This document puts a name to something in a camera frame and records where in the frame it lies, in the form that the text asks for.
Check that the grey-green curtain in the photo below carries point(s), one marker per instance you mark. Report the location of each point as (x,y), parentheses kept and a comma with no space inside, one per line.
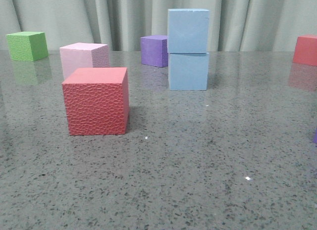
(235,25)

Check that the pink foam cube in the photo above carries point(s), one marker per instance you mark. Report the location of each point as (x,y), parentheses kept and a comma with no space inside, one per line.
(83,55)

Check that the red cube at right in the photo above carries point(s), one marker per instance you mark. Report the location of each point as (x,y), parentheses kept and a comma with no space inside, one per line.
(306,50)

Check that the purple cube at edge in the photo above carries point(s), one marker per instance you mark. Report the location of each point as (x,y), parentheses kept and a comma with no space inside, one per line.
(315,137)

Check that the green foam cube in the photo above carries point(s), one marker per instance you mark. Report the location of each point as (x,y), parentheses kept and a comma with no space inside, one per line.
(27,46)

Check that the light blue foam cube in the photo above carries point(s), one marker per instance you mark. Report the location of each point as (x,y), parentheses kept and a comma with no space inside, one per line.
(188,71)

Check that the purple foam cube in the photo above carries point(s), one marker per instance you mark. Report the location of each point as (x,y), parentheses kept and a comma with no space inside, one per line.
(154,50)

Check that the large red textured cube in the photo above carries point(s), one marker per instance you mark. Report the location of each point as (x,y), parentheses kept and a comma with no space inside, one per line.
(97,101)

